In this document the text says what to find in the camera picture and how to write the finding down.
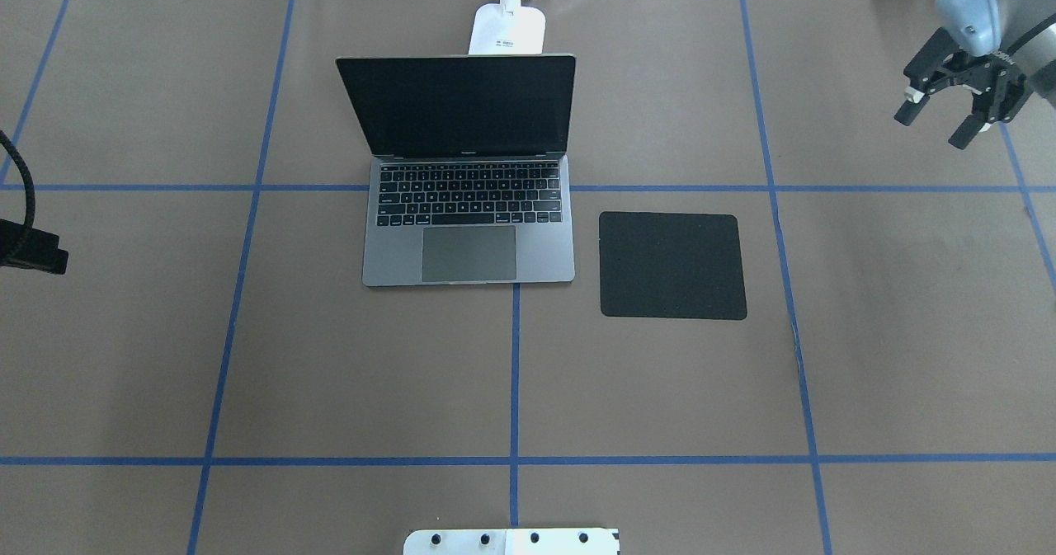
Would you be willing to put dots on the grey laptop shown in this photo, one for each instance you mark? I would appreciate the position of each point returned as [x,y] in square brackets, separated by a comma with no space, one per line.
[470,172]

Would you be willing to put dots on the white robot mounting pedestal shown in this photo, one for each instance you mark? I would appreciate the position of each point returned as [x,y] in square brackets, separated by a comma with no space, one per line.
[557,540]

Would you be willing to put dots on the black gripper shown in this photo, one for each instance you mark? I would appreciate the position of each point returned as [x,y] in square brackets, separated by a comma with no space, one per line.
[1005,82]

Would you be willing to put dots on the black mouse pad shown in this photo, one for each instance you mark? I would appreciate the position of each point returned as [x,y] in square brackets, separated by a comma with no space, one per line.
[671,265]

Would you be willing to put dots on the white desk lamp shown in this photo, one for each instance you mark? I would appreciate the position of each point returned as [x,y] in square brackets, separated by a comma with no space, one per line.
[508,27]

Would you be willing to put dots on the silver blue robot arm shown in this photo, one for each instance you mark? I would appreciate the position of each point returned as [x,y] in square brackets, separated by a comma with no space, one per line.
[1003,51]

